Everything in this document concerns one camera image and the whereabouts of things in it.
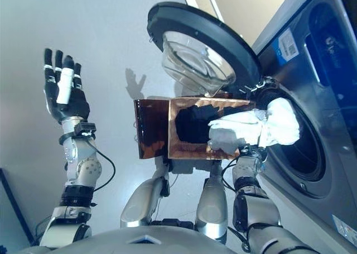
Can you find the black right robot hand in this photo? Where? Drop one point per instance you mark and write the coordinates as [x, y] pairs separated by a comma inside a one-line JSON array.
[[252, 151]]

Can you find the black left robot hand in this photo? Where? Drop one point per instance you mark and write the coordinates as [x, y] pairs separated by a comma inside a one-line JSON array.
[[75, 103]]

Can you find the light grey white garment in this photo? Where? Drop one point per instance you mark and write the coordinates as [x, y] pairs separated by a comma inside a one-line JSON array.
[[251, 125]]

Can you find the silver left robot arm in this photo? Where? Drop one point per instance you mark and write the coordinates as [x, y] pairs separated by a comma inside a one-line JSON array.
[[81, 167]]

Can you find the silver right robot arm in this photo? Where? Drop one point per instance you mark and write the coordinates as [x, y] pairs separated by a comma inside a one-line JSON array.
[[251, 195]]

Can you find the grey front-load washing machine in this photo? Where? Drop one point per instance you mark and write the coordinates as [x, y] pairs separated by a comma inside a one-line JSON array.
[[320, 125]]

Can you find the round glass washing machine door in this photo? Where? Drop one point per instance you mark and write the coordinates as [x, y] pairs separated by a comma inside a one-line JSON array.
[[200, 42]]

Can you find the light wicker laundry basket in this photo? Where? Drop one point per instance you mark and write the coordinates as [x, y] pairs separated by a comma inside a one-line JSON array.
[[189, 150]]

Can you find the black garment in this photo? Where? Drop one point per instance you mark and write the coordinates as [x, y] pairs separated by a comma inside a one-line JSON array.
[[192, 122]]

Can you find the silver right robot leg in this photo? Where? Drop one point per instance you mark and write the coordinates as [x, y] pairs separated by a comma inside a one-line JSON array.
[[212, 206]]

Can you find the glossy dark brown stool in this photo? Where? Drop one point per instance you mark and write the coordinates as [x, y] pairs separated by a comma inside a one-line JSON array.
[[150, 128]]

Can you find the small blue white sticker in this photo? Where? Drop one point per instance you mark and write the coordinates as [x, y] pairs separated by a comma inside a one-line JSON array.
[[288, 47]]

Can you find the blue energy label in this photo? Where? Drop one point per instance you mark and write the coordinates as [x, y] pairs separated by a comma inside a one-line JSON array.
[[346, 229]]

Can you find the grey board with dark edge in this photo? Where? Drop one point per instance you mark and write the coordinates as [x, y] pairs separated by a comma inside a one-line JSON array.
[[11, 209]]

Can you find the white counter cabinet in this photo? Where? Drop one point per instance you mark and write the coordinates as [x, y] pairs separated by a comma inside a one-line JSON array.
[[251, 14]]

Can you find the grey robot torso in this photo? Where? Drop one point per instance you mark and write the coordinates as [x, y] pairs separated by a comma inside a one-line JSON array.
[[139, 243]]

